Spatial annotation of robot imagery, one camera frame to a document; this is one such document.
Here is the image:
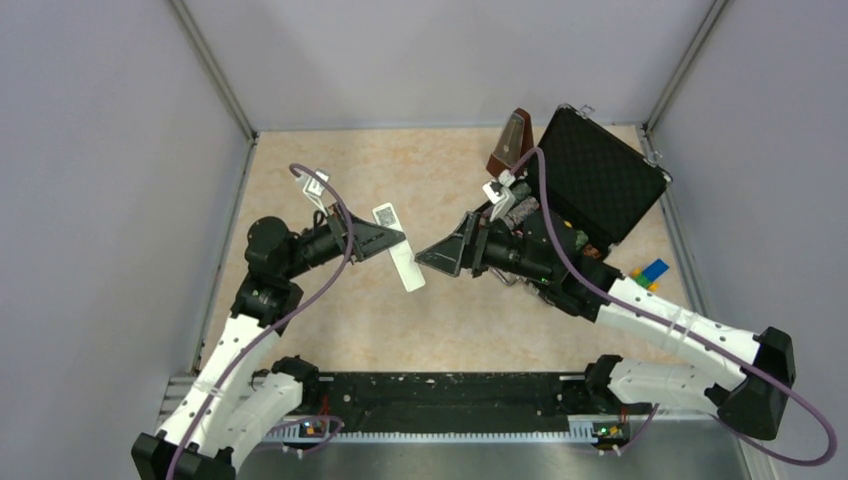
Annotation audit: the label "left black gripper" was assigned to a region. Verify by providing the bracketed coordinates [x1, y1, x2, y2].
[282, 200, 406, 279]

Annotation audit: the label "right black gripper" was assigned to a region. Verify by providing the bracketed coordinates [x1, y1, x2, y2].
[417, 211, 555, 284]

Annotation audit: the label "white remote control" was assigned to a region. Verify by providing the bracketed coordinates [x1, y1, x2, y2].
[372, 202, 426, 292]

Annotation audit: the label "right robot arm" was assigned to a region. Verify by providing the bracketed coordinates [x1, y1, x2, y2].
[415, 209, 796, 440]

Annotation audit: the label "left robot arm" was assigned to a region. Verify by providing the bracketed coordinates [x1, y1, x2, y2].
[131, 203, 406, 479]

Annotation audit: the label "brown wooden metronome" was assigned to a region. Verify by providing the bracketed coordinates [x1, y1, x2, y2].
[486, 108, 535, 178]

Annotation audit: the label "black poker chip case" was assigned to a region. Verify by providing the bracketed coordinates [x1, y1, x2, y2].
[490, 103, 674, 306]

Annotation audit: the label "colourful toy bricks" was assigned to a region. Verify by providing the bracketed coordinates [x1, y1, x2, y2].
[630, 258, 670, 292]

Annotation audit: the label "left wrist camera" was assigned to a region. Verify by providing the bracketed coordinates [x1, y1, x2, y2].
[297, 169, 330, 214]

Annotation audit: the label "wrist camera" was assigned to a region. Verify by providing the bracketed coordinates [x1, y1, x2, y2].
[482, 169, 521, 221]
[297, 169, 330, 214]

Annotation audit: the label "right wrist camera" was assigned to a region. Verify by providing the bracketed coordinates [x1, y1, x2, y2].
[482, 169, 521, 221]

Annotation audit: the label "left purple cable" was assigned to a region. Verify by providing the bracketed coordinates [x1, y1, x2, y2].
[164, 163, 356, 480]

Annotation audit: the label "purple cable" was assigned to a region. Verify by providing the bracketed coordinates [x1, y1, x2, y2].
[164, 163, 356, 480]
[510, 146, 838, 466]

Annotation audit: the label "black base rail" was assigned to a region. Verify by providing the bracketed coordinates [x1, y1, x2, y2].
[270, 357, 652, 440]

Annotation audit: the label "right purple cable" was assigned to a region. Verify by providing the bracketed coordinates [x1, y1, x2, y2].
[510, 146, 838, 466]

